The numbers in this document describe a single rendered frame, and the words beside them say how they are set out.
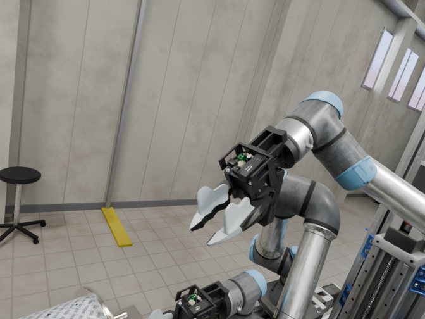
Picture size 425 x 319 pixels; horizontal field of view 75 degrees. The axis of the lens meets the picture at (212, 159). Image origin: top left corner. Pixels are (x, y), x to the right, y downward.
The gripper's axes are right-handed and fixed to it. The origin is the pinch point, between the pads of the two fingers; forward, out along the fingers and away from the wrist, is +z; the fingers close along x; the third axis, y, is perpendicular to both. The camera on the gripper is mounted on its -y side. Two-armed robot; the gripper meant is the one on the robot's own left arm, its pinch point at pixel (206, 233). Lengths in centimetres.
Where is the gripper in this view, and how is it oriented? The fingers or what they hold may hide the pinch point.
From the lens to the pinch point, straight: 44.8
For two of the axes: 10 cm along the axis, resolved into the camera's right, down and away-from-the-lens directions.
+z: -7.0, 6.0, -3.9
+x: 6.7, 3.6, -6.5
